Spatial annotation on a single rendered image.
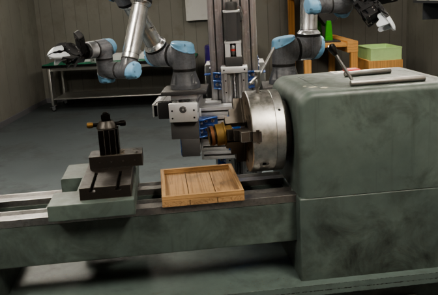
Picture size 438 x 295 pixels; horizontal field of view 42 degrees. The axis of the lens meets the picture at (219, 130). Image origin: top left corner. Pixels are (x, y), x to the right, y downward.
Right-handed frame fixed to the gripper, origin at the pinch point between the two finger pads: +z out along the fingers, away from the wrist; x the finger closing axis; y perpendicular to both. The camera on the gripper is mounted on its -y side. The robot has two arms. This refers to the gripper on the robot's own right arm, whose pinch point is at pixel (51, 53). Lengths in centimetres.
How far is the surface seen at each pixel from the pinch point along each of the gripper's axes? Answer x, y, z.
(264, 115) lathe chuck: -77, -40, -25
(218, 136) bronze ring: -70, -21, -20
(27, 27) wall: 415, 439, -437
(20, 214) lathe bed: -46, 30, 34
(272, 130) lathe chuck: -83, -38, -25
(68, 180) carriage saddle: -43, 27, 10
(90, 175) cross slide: -51, 11, 13
